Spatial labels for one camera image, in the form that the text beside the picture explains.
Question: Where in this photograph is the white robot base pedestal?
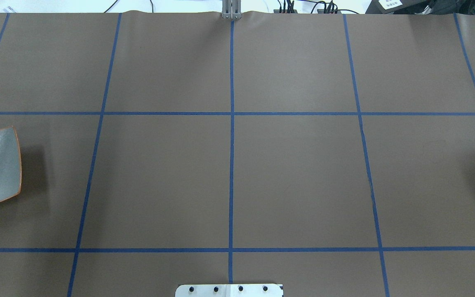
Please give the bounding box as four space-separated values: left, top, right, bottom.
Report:
175 283 284 297

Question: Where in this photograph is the brown paper table cover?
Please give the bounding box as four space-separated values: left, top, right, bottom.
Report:
0 11 475 297

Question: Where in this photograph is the grey metal frame post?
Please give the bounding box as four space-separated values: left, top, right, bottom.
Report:
222 0 242 21

